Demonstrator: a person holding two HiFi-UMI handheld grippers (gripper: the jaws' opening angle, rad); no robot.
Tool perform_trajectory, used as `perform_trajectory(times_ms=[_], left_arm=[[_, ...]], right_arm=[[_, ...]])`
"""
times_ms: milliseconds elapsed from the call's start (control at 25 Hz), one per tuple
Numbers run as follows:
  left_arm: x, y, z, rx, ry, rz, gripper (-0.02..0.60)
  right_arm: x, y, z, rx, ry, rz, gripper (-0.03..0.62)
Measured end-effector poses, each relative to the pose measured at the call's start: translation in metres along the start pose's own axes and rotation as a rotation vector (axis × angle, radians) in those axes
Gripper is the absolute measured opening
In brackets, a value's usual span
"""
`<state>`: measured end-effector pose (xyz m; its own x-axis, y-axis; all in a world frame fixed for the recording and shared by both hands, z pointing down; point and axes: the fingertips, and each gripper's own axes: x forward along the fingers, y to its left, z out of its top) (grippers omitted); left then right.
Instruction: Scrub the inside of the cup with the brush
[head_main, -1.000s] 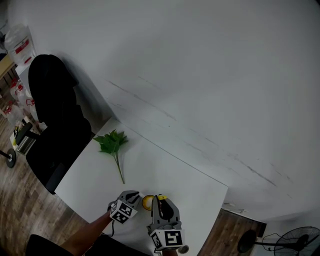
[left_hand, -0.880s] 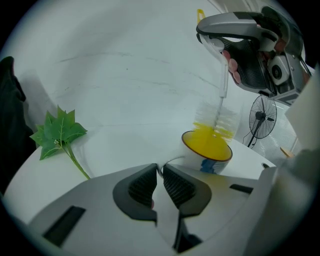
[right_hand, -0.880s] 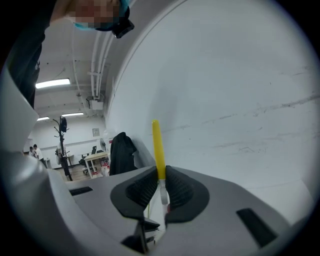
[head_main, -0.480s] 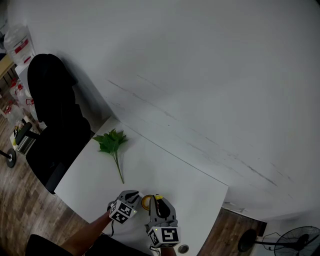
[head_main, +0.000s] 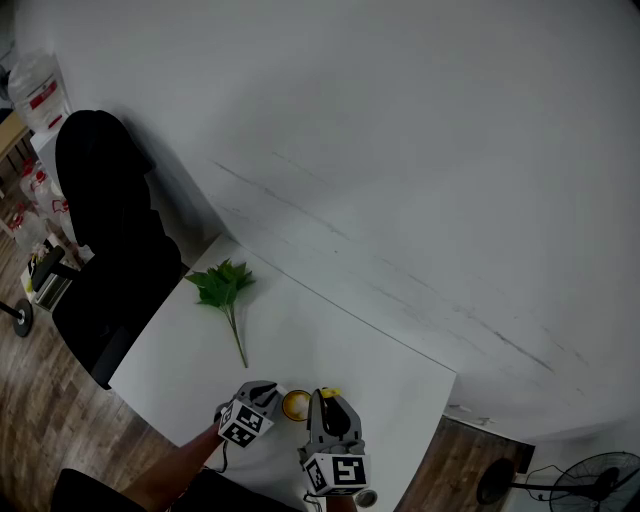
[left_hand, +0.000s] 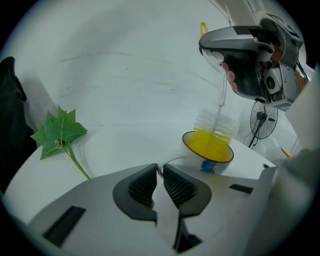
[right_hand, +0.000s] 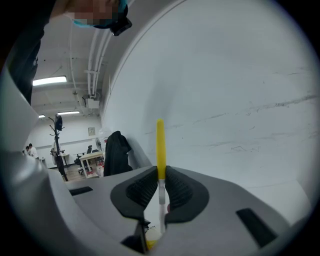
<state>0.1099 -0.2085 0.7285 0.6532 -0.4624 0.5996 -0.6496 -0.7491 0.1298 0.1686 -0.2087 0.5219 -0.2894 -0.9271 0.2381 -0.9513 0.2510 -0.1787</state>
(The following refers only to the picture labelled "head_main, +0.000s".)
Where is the large clear water bottle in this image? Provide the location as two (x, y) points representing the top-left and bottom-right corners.
(7, 48), (70, 134)

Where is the person's black clothing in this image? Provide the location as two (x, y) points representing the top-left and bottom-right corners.
(49, 467), (301, 512)

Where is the white storage box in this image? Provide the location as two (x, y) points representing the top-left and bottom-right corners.
(20, 239), (76, 312)

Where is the green artificial leaf sprig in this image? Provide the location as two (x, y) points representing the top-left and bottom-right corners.
(183, 258), (256, 370)

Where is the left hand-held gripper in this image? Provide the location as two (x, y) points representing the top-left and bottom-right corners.
(214, 380), (288, 449)

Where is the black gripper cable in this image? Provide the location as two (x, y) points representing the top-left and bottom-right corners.
(212, 439), (231, 474)

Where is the person's left forearm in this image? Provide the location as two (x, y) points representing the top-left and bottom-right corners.
(119, 424), (226, 512)

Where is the black stanchion post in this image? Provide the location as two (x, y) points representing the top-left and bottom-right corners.
(0, 298), (35, 339)

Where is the clear glass cup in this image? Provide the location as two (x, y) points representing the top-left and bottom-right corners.
(281, 388), (313, 424)

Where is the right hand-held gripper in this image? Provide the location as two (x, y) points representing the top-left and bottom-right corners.
(298, 389), (371, 497)

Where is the black pedestal fan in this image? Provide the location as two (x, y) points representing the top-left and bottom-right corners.
(476, 451), (640, 512)

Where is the white table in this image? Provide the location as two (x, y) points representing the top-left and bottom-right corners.
(107, 233), (457, 512)

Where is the black office chair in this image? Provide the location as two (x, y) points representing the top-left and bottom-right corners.
(32, 234), (184, 391)

